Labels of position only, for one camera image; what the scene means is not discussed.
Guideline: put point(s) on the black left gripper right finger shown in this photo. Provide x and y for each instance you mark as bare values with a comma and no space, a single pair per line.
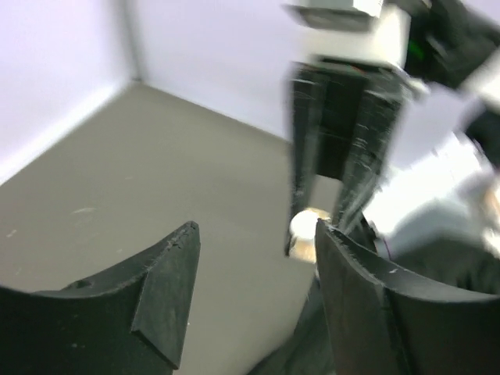
390,312

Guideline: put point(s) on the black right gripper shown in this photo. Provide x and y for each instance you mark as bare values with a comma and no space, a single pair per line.
335,106

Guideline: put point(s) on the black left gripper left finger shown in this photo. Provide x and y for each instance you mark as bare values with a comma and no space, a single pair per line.
131,318

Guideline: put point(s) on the beige nail polish bottle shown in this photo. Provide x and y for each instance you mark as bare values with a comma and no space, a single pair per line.
302,229

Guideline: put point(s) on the black sleeved forearm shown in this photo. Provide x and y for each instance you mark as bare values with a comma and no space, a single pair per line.
390,281

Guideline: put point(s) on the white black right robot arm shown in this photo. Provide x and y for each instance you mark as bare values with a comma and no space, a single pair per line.
445,202

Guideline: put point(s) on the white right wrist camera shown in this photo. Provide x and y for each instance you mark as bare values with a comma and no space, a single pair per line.
375,33

